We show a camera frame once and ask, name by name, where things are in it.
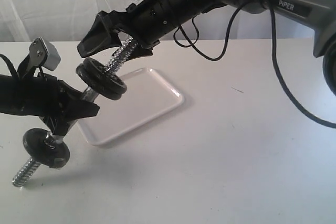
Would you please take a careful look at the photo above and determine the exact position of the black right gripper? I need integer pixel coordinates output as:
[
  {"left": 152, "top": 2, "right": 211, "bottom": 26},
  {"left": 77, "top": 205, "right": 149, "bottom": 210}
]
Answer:
[{"left": 77, "top": 0, "right": 210, "bottom": 60}]

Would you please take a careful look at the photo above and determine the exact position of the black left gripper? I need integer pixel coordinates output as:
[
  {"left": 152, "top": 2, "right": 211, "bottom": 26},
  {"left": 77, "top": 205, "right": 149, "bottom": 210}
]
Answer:
[{"left": 18, "top": 74, "right": 100, "bottom": 136}]

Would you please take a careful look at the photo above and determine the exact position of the chrome threaded dumbbell bar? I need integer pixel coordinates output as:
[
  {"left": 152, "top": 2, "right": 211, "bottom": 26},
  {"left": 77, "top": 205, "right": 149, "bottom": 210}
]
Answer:
[{"left": 12, "top": 36, "right": 138, "bottom": 187}]

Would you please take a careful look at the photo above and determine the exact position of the black plate end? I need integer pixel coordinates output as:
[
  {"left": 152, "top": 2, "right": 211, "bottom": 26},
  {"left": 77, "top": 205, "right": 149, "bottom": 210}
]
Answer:
[{"left": 76, "top": 58, "right": 127, "bottom": 101}]

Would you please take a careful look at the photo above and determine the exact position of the black weight plate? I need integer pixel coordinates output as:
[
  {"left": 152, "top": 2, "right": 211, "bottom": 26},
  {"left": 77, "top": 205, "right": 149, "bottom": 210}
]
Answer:
[{"left": 83, "top": 58, "right": 127, "bottom": 95}]

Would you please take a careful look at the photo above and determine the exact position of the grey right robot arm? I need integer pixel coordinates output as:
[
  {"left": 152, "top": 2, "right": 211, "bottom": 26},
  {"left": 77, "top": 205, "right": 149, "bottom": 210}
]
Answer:
[{"left": 77, "top": 0, "right": 335, "bottom": 90}]

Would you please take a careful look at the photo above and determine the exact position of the white plastic tray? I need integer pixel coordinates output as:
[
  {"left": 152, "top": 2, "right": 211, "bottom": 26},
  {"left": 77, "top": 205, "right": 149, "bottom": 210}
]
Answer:
[{"left": 77, "top": 67, "right": 185, "bottom": 146}]

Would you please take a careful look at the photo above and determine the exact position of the white backdrop curtain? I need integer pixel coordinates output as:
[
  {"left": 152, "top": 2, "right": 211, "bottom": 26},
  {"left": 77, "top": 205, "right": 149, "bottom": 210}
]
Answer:
[{"left": 1, "top": 0, "right": 313, "bottom": 42}]

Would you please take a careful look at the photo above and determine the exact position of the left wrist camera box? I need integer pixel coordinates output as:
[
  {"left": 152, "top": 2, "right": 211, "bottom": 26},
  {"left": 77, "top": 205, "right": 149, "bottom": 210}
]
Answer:
[{"left": 28, "top": 37, "right": 61, "bottom": 71}]

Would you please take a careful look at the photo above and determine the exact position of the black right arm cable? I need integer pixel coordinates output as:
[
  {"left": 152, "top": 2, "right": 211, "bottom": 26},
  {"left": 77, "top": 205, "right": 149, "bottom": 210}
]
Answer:
[{"left": 125, "top": 0, "right": 336, "bottom": 128}]

